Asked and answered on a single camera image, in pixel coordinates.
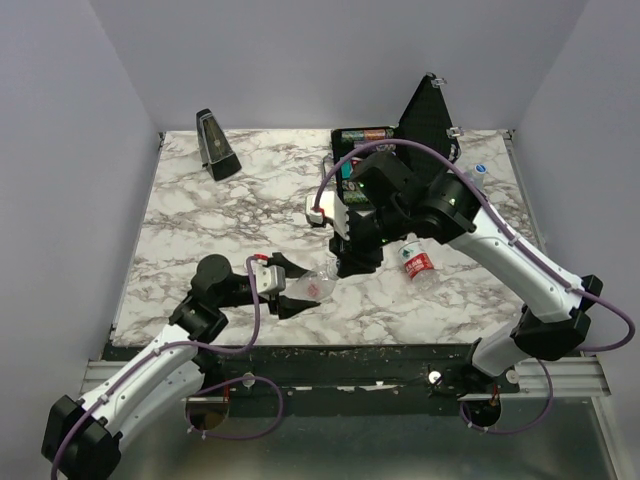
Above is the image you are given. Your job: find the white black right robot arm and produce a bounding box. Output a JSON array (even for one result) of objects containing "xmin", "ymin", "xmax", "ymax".
[{"xmin": 306, "ymin": 151, "xmax": 602, "ymax": 392}]

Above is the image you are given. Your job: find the black metronome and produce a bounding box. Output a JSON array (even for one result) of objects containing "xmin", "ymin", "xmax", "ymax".
[{"xmin": 196, "ymin": 109, "xmax": 242, "ymax": 181}]

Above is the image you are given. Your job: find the Pocari Sweat clear bottle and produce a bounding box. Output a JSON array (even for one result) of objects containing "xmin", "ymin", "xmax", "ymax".
[{"xmin": 466, "ymin": 164, "xmax": 488, "ymax": 190}]

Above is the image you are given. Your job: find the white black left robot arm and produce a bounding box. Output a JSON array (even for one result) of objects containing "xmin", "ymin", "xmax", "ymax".
[{"xmin": 41, "ymin": 252, "xmax": 317, "ymax": 479}]

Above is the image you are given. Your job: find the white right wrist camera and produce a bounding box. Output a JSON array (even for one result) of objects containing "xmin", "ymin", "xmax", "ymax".
[{"xmin": 305, "ymin": 191, "xmax": 350, "ymax": 240}]

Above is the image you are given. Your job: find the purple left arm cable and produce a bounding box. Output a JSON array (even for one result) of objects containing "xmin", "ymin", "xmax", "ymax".
[{"xmin": 49, "ymin": 255, "xmax": 286, "ymax": 479}]

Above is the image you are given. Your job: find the red bottle cap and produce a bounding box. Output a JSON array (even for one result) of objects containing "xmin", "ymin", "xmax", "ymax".
[{"xmin": 307, "ymin": 284, "xmax": 320, "ymax": 298}]

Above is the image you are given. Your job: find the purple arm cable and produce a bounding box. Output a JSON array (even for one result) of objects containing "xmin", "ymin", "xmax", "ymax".
[
  {"xmin": 49, "ymin": 255, "xmax": 286, "ymax": 479},
  {"xmin": 312, "ymin": 138, "xmax": 636, "ymax": 435}
]

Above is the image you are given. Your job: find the clear unlabelled plastic bottle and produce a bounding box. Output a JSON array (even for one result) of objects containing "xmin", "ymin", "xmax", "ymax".
[{"xmin": 285, "ymin": 261, "xmax": 338, "ymax": 302}]

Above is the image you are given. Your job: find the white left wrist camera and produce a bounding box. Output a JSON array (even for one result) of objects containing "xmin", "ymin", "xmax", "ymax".
[{"xmin": 251, "ymin": 256, "xmax": 286, "ymax": 298}]

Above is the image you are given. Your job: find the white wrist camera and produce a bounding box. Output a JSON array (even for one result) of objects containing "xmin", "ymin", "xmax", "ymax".
[
  {"xmin": 251, "ymin": 256, "xmax": 286, "ymax": 298},
  {"xmin": 305, "ymin": 191, "xmax": 350, "ymax": 240}
]

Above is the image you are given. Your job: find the black poker chip case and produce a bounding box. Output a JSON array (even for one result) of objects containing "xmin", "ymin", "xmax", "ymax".
[{"xmin": 330, "ymin": 73, "xmax": 462, "ymax": 211}]

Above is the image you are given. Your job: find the red label water bottle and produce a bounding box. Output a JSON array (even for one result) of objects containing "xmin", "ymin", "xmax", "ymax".
[{"xmin": 397, "ymin": 233, "xmax": 437, "ymax": 291}]

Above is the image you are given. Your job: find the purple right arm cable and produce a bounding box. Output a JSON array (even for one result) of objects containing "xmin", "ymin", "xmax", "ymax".
[{"xmin": 312, "ymin": 138, "xmax": 636, "ymax": 435}]

